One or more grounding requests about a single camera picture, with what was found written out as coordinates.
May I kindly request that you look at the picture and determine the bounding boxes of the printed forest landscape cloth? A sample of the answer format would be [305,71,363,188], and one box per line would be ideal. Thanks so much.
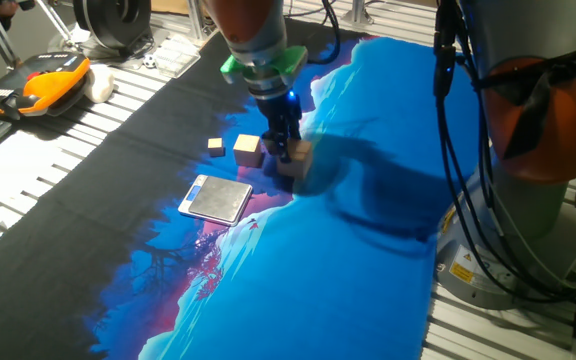
[0,19,480,360]

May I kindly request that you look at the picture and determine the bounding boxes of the silver digital pocket scale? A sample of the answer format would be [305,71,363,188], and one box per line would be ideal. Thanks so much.
[177,173,254,228]

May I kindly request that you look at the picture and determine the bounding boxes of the clear plastic parts box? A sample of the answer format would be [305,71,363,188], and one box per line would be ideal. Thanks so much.
[153,35,202,79]

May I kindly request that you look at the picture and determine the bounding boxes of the large wooden cube block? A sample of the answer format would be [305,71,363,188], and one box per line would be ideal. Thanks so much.
[275,138,315,181]

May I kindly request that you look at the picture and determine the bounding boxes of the black cloth strap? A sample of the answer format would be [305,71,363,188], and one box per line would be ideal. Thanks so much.
[471,46,576,162]

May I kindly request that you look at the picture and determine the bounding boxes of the black round spool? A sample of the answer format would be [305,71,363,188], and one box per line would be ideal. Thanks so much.
[71,0,153,52]

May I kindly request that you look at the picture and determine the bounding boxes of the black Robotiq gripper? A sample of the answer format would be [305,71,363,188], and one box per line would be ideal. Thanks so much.
[255,89,303,164]

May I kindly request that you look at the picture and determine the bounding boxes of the small wooden cube block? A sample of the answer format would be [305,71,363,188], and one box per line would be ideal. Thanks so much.
[206,136,226,159]

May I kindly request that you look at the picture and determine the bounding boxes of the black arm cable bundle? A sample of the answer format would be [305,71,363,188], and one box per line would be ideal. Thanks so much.
[431,0,576,307]

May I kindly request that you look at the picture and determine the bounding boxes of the person hand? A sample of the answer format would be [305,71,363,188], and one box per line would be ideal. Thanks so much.
[0,0,21,20]

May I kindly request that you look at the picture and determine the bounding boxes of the orange black teach pendant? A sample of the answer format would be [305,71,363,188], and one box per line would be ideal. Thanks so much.
[0,51,92,121]

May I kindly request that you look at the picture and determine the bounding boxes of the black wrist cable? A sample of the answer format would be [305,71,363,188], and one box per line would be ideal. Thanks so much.
[306,0,342,67]

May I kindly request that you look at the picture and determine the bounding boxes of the medium wooden cube block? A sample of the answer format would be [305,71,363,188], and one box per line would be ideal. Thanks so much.
[232,133,264,169]

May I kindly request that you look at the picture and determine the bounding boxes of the white soft lump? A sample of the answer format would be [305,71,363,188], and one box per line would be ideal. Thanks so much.
[83,64,116,105]

